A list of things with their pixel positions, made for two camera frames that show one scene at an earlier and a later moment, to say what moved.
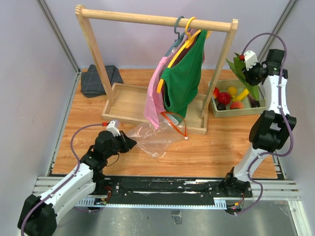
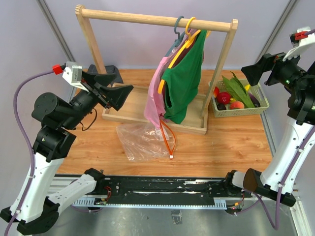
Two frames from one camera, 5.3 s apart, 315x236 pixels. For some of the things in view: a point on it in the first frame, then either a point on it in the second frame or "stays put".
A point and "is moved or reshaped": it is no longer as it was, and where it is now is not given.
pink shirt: (154, 103) stays put
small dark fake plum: (221, 107) stays put
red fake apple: (223, 98) stays put
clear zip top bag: (156, 142) is moved or reshaped
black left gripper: (127, 143) to (116, 96)
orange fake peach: (235, 104) stays put
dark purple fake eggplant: (254, 103) stays put
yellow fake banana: (244, 94) to (247, 87)
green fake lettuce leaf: (238, 67) to (235, 86)
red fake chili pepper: (216, 91) stays put
